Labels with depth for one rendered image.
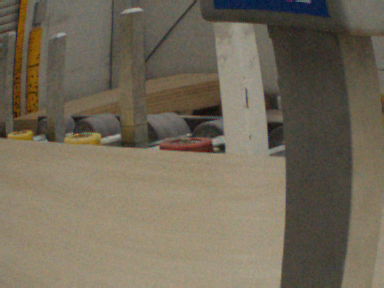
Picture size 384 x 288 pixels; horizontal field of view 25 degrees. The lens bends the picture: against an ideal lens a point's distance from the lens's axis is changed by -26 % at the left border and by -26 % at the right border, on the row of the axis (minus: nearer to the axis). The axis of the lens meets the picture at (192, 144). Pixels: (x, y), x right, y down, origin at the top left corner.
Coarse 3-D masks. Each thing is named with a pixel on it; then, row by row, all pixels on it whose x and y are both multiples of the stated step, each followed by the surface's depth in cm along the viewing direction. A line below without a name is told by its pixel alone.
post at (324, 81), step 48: (288, 48) 34; (336, 48) 32; (288, 96) 35; (336, 96) 33; (288, 144) 35; (336, 144) 33; (288, 192) 35; (336, 192) 34; (288, 240) 35; (336, 240) 34
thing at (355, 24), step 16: (208, 0) 34; (336, 0) 30; (352, 0) 30; (368, 0) 32; (208, 16) 34; (224, 16) 34; (240, 16) 33; (256, 16) 33; (272, 16) 32; (288, 16) 32; (304, 16) 31; (320, 16) 31; (336, 16) 30; (352, 16) 30; (368, 16) 31; (336, 32) 31; (352, 32) 30; (368, 32) 31
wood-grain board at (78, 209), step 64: (0, 192) 139; (64, 192) 139; (128, 192) 139; (192, 192) 137; (256, 192) 133; (0, 256) 97; (64, 256) 101; (128, 256) 103; (192, 256) 103; (256, 256) 99
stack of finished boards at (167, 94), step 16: (160, 80) 920; (176, 80) 905; (192, 80) 894; (208, 80) 885; (96, 96) 855; (112, 96) 836; (160, 96) 831; (176, 96) 846; (192, 96) 859; (208, 96) 874; (80, 112) 762; (96, 112) 775; (112, 112) 791; (160, 112) 832; (16, 128) 782; (32, 128) 764
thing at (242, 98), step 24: (216, 24) 160; (240, 24) 158; (216, 48) 161; (240, 48) 158; (240, 72) 159; (240, 96) 160; (240, 120) 161; (264, 120) 163; (240, 144) 161; (264, 144) 163
